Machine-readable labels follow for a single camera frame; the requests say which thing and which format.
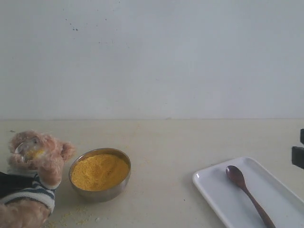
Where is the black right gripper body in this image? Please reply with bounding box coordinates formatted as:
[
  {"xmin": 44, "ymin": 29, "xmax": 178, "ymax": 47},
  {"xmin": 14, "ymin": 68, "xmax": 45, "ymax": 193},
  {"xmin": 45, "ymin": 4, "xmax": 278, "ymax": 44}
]
[{"xmin": 291, "ymin": 129, "xmax": 304, "ymax": 169}]

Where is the brown teddy bear striped shirt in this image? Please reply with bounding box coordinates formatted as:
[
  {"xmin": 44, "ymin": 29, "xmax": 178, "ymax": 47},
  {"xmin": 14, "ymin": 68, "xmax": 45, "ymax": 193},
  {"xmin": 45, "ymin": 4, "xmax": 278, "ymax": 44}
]
[{"xmin": 0, "ymin": 130, "xmax": 76, "ymax": 228}]

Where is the dark wooden spoon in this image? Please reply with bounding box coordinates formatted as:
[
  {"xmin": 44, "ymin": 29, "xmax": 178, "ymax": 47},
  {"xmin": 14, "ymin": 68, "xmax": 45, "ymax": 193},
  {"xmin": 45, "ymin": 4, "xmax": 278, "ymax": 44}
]
[{"xmin": 226, "ymin": 165, "xmax": 276, "ymax": 228}]

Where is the white rectangular plastic tray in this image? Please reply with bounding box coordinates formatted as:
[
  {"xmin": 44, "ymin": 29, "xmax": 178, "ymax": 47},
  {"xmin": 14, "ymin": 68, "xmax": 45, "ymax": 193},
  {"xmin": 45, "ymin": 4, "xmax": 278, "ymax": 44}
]
[{"xmin": 192, "ymin": 157, "xmax": 304, "ymax": 228}]

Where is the yellow millet grain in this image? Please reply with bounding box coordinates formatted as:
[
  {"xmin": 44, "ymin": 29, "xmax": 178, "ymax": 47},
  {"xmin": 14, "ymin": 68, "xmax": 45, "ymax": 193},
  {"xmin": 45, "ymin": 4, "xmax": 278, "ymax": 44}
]
[{"xmin": 71, "ymin": 154, "xmax": 130, "ymax": 191}]

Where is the steel bowl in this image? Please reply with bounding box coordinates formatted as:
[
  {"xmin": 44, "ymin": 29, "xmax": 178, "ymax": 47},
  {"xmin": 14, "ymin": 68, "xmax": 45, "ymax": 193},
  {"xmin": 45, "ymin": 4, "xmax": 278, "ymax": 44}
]
[{"xmin": 69, "ymin": 148, "xmax": 131, "ymax": 202}]

